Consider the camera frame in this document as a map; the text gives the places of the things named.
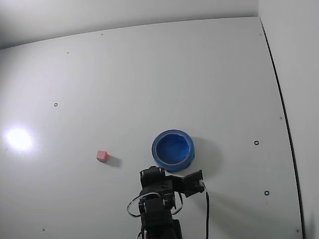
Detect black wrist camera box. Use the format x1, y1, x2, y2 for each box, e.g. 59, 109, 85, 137
179, 170, 205, 198

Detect small cube block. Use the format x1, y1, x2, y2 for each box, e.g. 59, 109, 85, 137
96, 150, 109, 162

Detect looped white black arm wires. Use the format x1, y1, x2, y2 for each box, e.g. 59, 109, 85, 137
127, 193, 184, 219

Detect black camera cable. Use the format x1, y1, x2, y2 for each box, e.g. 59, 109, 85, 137
199, 181, 211, 239

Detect blue tape roll bin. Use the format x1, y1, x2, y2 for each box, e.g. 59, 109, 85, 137
151, 128, 195, 173

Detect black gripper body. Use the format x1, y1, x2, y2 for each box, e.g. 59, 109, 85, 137
139, 166, 175, 198

